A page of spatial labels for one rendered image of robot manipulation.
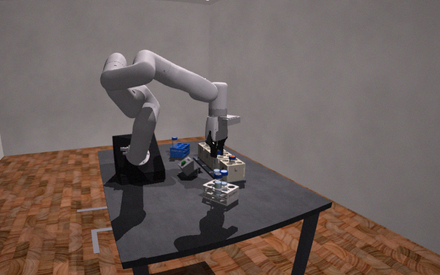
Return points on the blue tube rack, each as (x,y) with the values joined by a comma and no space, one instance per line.
(179,152)

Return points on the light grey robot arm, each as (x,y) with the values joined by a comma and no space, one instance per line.
(118,80)

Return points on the grey sloped desk with green key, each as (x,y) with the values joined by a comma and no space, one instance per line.
(189,167)

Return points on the white tube rack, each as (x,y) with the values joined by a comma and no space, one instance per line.
(226,197)

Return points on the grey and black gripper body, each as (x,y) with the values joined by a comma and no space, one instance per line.
(218,131)

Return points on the beige block with round holes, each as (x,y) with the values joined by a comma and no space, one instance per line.
(201,147)
(236,171)
(207,157)
(224,156)

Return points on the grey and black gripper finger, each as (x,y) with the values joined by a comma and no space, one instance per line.
(220,145)
(213,149)

